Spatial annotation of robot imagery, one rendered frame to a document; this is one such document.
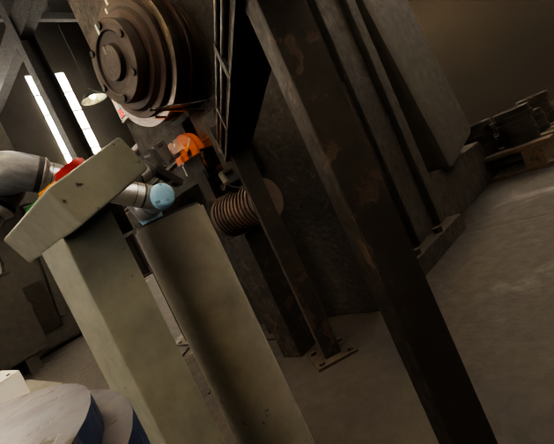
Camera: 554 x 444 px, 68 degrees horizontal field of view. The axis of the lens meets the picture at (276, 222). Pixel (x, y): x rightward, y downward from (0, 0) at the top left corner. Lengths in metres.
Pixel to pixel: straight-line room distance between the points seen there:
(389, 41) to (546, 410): 1.57
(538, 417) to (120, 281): 0.65
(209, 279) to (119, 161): 0.24
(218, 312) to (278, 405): 0.18
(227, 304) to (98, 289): 0.21
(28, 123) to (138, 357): 12.30
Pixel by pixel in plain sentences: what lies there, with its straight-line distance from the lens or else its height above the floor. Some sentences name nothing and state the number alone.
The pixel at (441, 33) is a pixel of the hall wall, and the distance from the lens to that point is 7.39.
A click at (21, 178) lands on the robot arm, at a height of 0.77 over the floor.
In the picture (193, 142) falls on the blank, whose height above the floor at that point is 0.76.
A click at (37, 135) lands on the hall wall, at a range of 12.68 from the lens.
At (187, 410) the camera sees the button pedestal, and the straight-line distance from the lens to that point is 0.59.
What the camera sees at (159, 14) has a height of 1.14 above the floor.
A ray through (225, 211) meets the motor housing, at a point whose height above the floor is 0.49.
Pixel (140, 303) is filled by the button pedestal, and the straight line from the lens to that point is 0.56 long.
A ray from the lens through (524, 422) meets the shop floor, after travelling 0.80.
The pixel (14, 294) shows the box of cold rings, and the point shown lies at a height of 0.58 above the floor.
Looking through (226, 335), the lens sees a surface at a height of 0.31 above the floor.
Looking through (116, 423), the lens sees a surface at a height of 0.42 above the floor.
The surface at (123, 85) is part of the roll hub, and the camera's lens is 1.61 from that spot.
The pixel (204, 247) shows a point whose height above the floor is 0.45.
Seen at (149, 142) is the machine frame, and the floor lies 0.92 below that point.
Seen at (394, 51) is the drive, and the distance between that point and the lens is 2.00.
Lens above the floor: 0.48
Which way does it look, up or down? 4 degrees down
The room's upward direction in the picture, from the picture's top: 25 degrees counter-clockwise
